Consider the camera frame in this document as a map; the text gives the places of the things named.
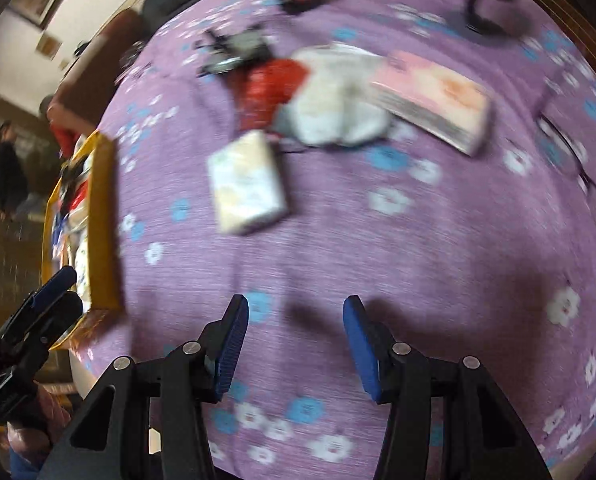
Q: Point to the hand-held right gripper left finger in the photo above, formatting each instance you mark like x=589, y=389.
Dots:
x=230, y=347

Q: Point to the white printed soft pack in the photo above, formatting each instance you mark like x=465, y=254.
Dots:
x=338, y=100

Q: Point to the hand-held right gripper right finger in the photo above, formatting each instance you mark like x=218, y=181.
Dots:
x=360, y=345

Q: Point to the white pastel tissue pack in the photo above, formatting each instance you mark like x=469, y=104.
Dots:
x=248, y=185

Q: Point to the black frame eyeglasses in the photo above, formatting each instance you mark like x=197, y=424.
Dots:
x=570, y=152

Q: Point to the brown sofa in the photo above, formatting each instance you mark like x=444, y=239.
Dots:
x=103, y=60

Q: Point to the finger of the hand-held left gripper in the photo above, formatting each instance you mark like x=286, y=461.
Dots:
x=53, y=287
x=63, y=317

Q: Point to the crumpled red bag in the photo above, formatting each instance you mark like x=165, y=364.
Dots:
x=270, y=87

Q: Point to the black metal device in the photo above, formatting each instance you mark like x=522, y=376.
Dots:
x=238, y=50

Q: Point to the dark wooden cabinet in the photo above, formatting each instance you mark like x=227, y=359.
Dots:
x=8, y=260

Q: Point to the person's left hand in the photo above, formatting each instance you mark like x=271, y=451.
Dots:
x=28, y=442

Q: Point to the person's left forearm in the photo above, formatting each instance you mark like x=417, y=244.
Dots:
x=25, y=470

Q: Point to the black stand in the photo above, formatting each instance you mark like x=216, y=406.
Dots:
x=482, y=15

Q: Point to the purple floral bedsheet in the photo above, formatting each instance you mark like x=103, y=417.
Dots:
x=377, y=260

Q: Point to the yellow cardboard box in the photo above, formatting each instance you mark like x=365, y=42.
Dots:
x=103, y=220

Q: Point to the pink flat packet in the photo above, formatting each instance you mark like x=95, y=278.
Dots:
x=432, y=97

